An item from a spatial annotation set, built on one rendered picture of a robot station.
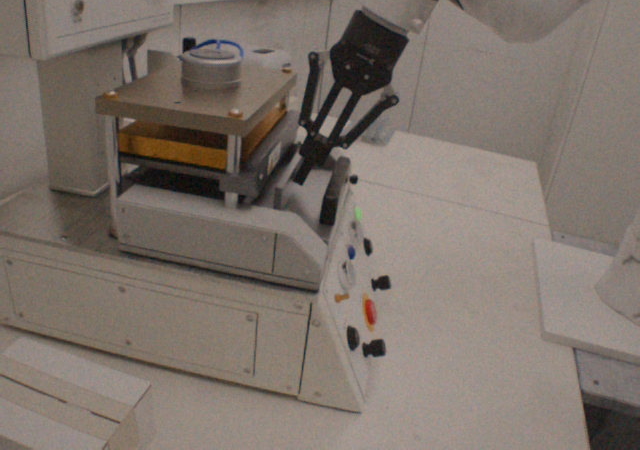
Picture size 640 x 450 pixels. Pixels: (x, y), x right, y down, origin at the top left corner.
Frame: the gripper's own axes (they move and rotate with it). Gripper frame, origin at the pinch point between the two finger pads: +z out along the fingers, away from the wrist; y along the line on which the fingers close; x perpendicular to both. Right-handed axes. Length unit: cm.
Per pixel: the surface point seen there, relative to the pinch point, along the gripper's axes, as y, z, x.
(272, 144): -5.1, -1.4, -4.8
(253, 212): -3.0, 3.6, -13.0
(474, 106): 72, 21, 239
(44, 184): -33.8, 22.2, -3.9
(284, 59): -23, 17, 106
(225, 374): 3.3, 25.5, -17.0
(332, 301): 10.4, 9.5, -13.4
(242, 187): -5.3, 1.0, -13.6
